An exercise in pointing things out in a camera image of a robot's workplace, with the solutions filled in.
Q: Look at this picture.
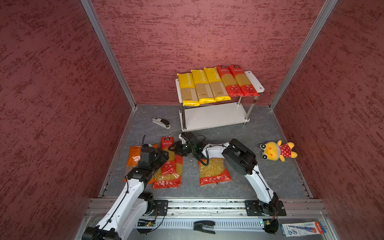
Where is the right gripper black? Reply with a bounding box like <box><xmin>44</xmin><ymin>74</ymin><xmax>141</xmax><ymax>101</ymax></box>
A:
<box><xmin>167</xmin><ymin>140</ymin><xmax>196</xmax><ymax>157</ymax></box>

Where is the red pasta bag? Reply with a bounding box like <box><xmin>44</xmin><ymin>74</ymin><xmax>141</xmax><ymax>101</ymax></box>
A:
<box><xmin>198</xmin><ymin>158</ymin><xmax>232</xmax><ymax>186</ymax></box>
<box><xmin>153</xmin><ymin>155</ymin><xmax>183</xmax><ymax>189</ymax></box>
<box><xmin>161</xmin><ymin>137</ymin><xmax>177</xmax><ymax>176</ymax></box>

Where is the yellow spaghetti pack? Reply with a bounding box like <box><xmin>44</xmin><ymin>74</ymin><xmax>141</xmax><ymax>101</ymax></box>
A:
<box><xmin>204</xmin><ymin>68</ymin><xmax>231</xmax><ymax>102</ymax></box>
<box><xmin>178</xmin><ymin>73</ymin><xmax>200</xmax><ymax>107</ymax></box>
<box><xmin>191</xmin><ymin>70</ymin><xmax>216</xmax><ymax>105</ymax></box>

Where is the red spaghetti pack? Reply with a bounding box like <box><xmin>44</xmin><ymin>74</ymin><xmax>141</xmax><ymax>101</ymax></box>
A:
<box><xmin>229</xmin><ymin>65</ymin><xmax>259</xmax><ymax>97</ymax></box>
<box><xmin>216</xmin><ymin>66</ymin><xmax>244</xmax><ymax>97</ymax></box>

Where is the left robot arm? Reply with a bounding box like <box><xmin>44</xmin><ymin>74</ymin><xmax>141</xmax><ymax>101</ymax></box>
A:
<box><xmin>82</xmin><ymin>144</ymin><xmax>169</xmax><ymax>240</ymax></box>

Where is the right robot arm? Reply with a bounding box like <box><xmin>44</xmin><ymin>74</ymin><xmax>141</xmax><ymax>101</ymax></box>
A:
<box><xmin>170</xmin><ymin>132</ymin><xmax>279</xmax><ymax>216</ymax></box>

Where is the orange pasta bag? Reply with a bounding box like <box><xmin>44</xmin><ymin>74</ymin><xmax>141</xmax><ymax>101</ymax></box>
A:
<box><xmin>124</xmin><ymin>145</ymin><xmax>158</xmax><ymax>185</ymax></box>

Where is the white two-tier shelf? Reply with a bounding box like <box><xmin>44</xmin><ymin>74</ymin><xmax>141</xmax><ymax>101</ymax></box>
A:
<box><xmin>175</xmin><ymin>79</ymin><xmax>259</xmax><ymax>132</ymax></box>

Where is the white black stapler on floor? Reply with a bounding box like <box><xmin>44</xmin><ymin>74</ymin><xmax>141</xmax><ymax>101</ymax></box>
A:
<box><xmin>152</xmin><ymin>117</ymin><xmax>171</xmax><ymax>129</ymax></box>

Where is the black stapler front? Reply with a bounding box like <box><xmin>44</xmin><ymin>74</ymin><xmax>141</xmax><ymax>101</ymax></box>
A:
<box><xmin>193</xmin><ymin>220</ymin><xmax>216</xmax><ymax>235</ymax></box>

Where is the yellow plush toy red dress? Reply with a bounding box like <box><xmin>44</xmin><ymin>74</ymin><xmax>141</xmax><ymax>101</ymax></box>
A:
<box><xmin>260</xmin><ymin>140</ymin><xmax>298</xmax><ymax>162</ymax></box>

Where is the white blue toothpaste box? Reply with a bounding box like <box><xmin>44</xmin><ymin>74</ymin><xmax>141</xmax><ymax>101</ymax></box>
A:
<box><xmin>281</xmin><ymin>221</ymin><xmax>326</xmax><ymax>237</ymax></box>

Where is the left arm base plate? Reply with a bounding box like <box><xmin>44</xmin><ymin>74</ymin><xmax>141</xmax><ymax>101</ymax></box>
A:
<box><xmin>144</xmin><ymin>200</ymin><xmax>169</xmax><ymax>217</ymax></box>

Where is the aluminium front rail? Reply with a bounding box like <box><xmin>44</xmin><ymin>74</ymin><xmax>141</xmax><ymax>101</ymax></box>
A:
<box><xmin>74</xmin><ymin>197</ymin><xmax>341</xmax><ymax>240</ymax></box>

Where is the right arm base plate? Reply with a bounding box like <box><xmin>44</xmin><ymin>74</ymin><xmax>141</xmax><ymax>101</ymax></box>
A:
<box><xmin>245</xmin><ymin>200</ymin><xmax>287</xmax><ymax>217</ymax></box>

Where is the left corner aluminium post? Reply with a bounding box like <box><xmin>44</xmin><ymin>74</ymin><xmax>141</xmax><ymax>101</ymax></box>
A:
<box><xmin>81</xmin><ymin>0</ymin><xmax>137</xmax><ymax>111</ymax></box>

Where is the corner aluminium post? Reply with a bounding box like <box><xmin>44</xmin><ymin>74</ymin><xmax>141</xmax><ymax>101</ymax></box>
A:
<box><xmin>269</xmin><ymin>0</ymin><xmax>338</xmax><ymax>112</ymax></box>
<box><xmin>81</xmin><ymin>0</ymin><xmax>137</xmax><ymax>111</ymax></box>

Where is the right corner aluminium post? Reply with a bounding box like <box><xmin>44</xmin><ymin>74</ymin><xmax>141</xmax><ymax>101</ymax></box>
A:
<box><xmin>269</xmin><ymin>0</ymin><xmax>338</xmax><ymax>112</ymax></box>

